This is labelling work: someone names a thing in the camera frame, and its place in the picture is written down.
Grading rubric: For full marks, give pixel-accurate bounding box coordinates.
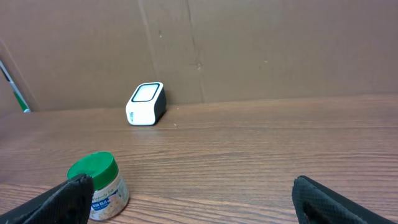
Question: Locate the green white pole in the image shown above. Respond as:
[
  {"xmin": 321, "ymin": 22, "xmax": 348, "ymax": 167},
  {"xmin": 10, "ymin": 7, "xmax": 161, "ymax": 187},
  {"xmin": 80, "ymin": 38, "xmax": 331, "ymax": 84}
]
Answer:
[{"xmin": 0, "ymin": 61, "xmax": 31, "ymax": 113}]

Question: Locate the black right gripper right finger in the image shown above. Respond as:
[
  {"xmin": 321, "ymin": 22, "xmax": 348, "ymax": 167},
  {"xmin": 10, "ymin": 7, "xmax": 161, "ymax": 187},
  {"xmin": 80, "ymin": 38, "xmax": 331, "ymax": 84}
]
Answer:
[{"xmin": 292, "ymin": 175, "xmax": 394, "ymax": 224}]

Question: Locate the white barcode scanner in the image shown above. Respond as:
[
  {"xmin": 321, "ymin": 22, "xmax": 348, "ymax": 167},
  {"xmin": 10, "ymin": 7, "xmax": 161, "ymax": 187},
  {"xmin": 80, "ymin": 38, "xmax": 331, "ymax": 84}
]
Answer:
[{"xmin": 125, "ymin": 82, "xmax": 167, "ymax": 126}]

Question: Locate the green lid spice jar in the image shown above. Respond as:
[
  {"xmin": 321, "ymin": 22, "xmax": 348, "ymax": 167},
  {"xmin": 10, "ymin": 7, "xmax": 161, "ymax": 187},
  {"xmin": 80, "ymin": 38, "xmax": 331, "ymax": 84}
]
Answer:
[{"xmin": 67, "ymin": 151, "xmax": 129, "ymax": 221}]

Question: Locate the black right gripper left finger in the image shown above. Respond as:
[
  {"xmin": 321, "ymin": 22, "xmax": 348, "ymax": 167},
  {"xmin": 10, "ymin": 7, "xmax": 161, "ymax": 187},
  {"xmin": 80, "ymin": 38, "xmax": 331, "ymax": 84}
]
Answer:
[{"xmin": 1, "ymin": 174, "xmax": 95, "ymax": 224}]

